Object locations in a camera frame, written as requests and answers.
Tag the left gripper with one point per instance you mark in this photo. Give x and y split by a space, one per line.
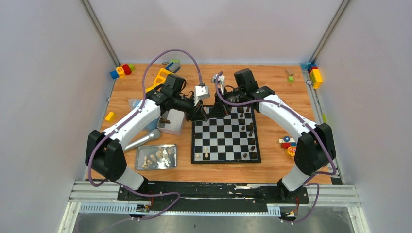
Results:
196 111

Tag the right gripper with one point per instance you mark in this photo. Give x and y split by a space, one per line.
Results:
219 109

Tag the tin box with dark pieces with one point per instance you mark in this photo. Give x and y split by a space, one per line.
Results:
171 122

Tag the black silver chess board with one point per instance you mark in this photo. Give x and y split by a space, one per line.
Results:
226 140

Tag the tin lid with light pieces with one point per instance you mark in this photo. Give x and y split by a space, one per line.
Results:
156 157

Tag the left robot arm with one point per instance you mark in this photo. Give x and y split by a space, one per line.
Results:
105 150

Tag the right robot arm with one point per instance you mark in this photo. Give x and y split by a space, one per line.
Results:
315 143

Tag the silver microphone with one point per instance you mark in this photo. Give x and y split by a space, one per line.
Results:
151 135

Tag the yellow toy saw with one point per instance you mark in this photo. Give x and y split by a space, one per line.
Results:
160 79

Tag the blue green toy block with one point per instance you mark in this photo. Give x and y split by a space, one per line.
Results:
173 66

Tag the blue plastic bag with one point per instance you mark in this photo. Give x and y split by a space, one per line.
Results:
133 103

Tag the colourful toy car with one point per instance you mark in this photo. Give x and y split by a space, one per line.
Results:
289 145

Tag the small yellow block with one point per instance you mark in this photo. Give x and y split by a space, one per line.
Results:
110 117

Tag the colourful toy blocks left corner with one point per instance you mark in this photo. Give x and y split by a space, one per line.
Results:
122 71

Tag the colourful toy blocks corner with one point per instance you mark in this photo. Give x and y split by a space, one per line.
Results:
314 74
122 71

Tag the colourful toy blocks right corner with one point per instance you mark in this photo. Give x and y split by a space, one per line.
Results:
314 74

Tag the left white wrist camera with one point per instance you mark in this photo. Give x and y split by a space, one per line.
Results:
200 93

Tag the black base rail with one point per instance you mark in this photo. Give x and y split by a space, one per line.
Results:
215 197

